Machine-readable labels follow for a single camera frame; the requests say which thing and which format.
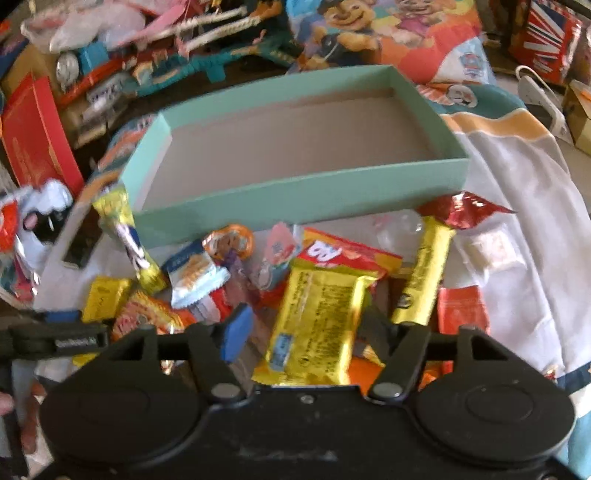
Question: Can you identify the red gift box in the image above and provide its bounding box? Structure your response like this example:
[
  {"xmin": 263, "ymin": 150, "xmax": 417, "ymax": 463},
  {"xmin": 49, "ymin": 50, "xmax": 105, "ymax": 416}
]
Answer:
[{"xmin": 2, "ymin": 74, "xmax": 84, "ymax": 196}]

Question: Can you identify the tan cardboard box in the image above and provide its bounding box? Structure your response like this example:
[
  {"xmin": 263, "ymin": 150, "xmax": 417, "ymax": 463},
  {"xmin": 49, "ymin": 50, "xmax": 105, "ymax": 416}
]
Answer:
[{"xmin": 563, "ymin": 80, "xmax": 591, "ymax": 156}]

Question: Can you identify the white translucent candy packet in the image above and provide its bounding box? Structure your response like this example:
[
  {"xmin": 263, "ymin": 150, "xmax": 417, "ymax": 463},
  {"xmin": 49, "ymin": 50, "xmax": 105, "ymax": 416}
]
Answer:
[{"xmin": 463, "ymin": 226, "xmax": 527, "ymax": 282}]

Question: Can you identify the clear plastic bag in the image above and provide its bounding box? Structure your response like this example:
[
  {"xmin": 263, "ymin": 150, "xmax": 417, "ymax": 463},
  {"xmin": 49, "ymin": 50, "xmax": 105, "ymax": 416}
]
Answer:
[{"xmin": 20, "ymin": 1, "xmax": 146, "ymax": 54}]

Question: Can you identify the Paw Patrol snack gift bag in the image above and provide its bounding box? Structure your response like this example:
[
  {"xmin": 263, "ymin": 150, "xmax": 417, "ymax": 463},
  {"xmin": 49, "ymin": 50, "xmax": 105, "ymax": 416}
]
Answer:
[{"xmin": 286, "ymin": 0, "xmax": 495, "ymax": 84}]

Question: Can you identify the red yellow snack bag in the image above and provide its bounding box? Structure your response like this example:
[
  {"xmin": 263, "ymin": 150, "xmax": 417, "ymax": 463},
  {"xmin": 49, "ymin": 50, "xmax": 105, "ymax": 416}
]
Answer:
[{"xmin": 291, "ymin": 227, "xmax": 402, "ymax": 280}]

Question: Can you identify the mint green cardboard box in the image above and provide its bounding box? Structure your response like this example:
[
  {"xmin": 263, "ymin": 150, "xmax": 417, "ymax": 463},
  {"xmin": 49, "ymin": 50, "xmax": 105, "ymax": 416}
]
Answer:
[{"xmin": 121, "ymin": 65, "xmax": 470, "ymax": 248}]

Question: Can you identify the clear plastic jelly cup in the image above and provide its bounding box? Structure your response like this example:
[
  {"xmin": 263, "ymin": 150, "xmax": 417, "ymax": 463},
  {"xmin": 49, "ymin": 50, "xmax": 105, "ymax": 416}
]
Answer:
[{"xmin": 374, "ymin": 209, "xmax": 423, "ymax": 257}]

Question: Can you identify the large yellow snack packet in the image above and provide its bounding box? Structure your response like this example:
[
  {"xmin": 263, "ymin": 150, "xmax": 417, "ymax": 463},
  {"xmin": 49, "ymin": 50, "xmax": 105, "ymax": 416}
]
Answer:
[{"xmin": 252, "ymin": 260, "xmax": 384, "ymax": 386}]

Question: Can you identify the small yellow snack packet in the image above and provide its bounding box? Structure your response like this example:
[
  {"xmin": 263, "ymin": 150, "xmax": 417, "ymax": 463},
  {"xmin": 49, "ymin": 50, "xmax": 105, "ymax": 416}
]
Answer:
[{"xmin": 80, "ymin": 276, "xmax": 135, "ymax": 344}]

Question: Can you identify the orange red square packet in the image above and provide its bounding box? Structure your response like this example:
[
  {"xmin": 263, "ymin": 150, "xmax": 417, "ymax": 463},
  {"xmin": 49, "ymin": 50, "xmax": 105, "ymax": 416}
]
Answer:
[{"xmin": 437, "ymin": 285, "xmax": 490, "ymax": 335}]

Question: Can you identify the pink cartoon snack packet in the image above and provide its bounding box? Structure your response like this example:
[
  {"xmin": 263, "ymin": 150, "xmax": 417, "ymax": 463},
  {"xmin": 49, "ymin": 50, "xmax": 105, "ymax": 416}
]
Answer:
[{"xmin": 250, "ymin": 222, "xmax": 301, "ymax": 291}]

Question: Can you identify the red shiny snack wrapper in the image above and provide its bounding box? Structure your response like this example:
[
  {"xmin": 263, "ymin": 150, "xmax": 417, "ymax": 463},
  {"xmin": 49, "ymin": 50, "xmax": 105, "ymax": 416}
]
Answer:
[{"xmin": 416, "ymin": 191, "xmax": 514, "ymax": 230}]

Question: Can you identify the round orange cartoon candy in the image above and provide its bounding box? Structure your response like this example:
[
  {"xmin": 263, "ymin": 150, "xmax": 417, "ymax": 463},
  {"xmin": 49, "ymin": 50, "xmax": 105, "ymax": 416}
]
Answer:
[{"xmin": 202, "ymin": 224, "xmax": 254, "ymax": 261}]

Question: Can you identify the blue toy train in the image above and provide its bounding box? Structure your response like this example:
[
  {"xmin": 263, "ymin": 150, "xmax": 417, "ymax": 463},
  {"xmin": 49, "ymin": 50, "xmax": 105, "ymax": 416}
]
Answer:
[{"xmin": 55, "ymin": 41, "xmax": 110, "ymax": 91}]

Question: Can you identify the black smartphone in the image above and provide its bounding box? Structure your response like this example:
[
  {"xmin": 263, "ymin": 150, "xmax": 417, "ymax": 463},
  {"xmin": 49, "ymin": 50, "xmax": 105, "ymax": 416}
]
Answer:
[{"xmin": 62, "ymin": 220, "xmax": 102, "ymax": 269}]

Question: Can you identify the orange red snack bag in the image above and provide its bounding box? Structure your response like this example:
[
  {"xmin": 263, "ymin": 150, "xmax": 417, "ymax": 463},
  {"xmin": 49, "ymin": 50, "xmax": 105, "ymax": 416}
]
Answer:
[{"xmin": 111, "ymin": 291, "xmax": 197, "ymax": 341}]

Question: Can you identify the blue white biscuit packet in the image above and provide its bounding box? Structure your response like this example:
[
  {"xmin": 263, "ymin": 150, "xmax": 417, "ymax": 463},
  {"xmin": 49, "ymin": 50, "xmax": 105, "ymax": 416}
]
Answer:
[{"xmin": 162, "ymin": 240, "xmax": 230, "ymax": 309}]

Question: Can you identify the green yellow lolly wrapper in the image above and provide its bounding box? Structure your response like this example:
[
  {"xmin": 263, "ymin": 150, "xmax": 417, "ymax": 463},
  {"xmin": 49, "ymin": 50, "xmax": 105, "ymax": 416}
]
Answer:
[{"xmin": 92, "ymin": 183, "xmax": 168, "ymax": 295}]

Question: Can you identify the teal toy track set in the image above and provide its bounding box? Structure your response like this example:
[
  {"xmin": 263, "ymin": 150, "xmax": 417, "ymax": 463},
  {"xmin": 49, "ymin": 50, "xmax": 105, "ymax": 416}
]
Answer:
[{"xmin": 55, "ymin": 0, "xmax": 302, "ymax": 135}]

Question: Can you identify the long yellow snack bar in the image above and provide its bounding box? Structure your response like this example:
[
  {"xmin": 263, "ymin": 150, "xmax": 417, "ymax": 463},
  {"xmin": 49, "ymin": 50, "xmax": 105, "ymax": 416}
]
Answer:
[{"xmin": 391, "ymin": 216, "xmax": 455, "ymax": 326}]

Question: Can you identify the union jack red box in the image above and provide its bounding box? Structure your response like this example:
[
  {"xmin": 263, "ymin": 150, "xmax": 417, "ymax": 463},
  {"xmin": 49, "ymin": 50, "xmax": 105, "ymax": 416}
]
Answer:
[{"xmin": 508, "ymin": 0, "xmax": 584, "ymax": 85}]

